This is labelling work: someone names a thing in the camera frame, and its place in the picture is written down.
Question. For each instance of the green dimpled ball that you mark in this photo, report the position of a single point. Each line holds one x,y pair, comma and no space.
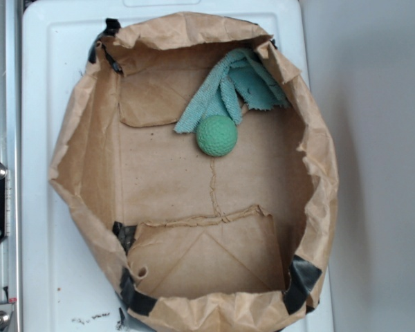
216,136

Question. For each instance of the white plastic bin lid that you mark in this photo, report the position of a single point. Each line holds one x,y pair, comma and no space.
64,289

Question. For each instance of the teal terry cloth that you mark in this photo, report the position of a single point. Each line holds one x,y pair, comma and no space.
238,76

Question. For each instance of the brown paper bag tray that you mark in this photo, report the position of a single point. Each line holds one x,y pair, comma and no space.
192,242

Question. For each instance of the aluminium frame rail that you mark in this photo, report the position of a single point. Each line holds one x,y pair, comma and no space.
10,125

